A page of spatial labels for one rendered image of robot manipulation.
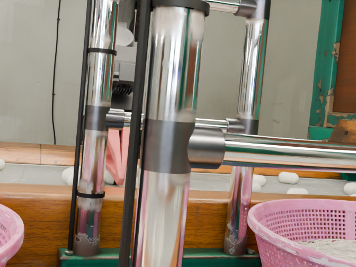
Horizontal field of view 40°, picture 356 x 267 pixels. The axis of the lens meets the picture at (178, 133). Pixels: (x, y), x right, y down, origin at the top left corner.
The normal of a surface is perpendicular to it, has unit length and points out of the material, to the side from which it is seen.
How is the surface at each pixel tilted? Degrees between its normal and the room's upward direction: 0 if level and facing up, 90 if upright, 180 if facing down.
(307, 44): 90
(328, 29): 90
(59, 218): 90
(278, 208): 75
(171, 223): 90
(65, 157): 45
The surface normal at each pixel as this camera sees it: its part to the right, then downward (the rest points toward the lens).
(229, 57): 0.36, 0.09
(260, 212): 0.90, -0.16
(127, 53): 0.26, -0.71
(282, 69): -0.94, -0.07
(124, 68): 0.32, -0.16
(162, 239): 0.14, 0.07
